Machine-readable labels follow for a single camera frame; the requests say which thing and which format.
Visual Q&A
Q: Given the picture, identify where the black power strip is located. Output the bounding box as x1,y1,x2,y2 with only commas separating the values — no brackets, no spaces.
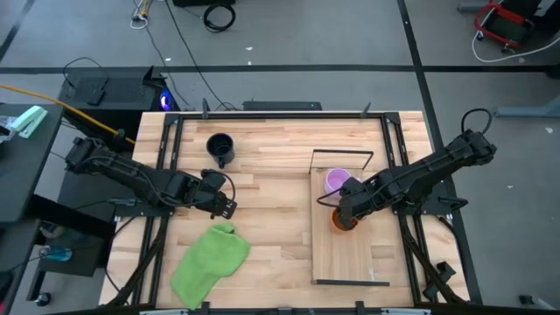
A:
242,101,323,112

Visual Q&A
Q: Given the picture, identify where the black computer tower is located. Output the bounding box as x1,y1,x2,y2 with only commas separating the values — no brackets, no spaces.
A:
59,65,180,154

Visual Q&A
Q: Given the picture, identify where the wooden tray board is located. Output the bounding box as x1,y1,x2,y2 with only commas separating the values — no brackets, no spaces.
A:
309,149,390,288

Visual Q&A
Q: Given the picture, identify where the small black box with cable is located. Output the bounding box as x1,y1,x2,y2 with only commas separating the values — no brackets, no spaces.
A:
62,56,110,107

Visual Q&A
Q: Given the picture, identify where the black mug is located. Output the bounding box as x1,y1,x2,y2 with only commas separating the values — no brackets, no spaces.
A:
206,132,235,170

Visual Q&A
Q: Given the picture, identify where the grey table foot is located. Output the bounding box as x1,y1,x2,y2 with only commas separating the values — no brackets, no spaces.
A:
493,94,560,120

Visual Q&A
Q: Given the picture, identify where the black metal table frame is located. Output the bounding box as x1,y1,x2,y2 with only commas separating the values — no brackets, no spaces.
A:
107,111,482,310

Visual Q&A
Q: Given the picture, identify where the green microfibre cloth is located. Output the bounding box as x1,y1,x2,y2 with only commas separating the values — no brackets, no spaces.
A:
170,223,252,311

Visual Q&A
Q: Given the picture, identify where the white and yellow cable bundle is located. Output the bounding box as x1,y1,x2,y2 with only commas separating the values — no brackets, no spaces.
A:
129,0,154,31

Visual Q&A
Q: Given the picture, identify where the purple mug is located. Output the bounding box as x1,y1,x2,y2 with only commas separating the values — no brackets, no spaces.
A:
324,167,362,197

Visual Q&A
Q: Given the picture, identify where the red and black cart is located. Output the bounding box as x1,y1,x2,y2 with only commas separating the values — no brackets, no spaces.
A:
474,0,537,49

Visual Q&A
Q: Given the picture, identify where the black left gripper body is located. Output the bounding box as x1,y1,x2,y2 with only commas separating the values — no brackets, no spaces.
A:
192,169,228,209

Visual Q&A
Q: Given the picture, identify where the black desk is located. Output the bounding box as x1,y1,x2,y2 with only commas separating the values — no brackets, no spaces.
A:
0,102,65,224

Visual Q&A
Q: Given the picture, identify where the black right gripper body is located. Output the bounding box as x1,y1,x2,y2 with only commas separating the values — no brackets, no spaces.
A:
336,177,377,220

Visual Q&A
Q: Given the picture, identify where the mint green stapler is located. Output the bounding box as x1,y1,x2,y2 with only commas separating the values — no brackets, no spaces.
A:
9,105,48,139

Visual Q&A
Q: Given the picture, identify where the orange mug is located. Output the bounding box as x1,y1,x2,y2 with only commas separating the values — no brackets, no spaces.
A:
330,208,361,233

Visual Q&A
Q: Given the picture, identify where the long black floor cable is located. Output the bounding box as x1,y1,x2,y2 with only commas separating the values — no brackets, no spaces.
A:
164,0,240,111

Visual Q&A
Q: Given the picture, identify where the blue bottle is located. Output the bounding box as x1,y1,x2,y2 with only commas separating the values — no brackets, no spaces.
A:
41,246,74,263

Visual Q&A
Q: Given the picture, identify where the coiled black cable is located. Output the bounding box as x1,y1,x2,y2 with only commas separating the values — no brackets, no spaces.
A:
203,3,237,33

